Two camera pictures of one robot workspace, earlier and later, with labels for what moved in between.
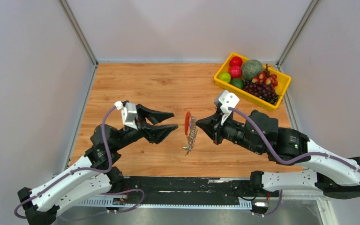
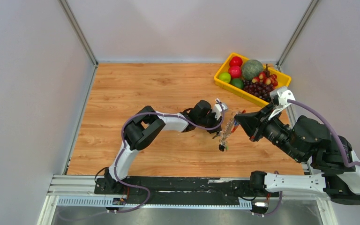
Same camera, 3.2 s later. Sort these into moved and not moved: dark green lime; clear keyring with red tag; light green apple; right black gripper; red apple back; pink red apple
Moved: clear keyring with red tag; right black gripper
Not moved: dark green lime; light green apple; pink red apple; red apple back
